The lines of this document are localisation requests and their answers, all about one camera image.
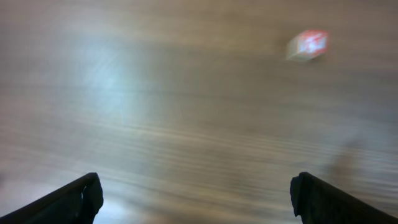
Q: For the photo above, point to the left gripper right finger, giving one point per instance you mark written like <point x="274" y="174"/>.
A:
<point x="318" y="202"/>

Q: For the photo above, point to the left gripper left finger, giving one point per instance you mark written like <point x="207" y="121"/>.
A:
<point x="75" y="203"/>

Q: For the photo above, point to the red V letter block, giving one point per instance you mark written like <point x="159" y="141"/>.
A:
<point x="308" y="45"/>

